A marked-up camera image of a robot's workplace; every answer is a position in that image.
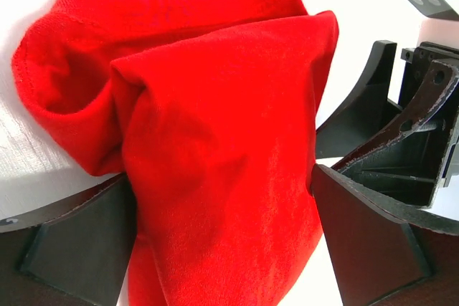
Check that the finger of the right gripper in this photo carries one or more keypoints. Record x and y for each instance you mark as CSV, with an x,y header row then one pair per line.
x,y
365,111
407,158

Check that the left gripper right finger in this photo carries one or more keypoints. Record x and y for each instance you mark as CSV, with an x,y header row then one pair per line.
x,y
385,252

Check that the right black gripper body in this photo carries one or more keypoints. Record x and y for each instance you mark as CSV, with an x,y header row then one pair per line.
x,y
417,62

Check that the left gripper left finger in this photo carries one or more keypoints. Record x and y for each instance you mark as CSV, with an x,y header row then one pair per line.
x,y
74,251

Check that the red t shirt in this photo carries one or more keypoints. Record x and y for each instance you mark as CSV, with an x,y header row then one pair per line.
x,y
209,107

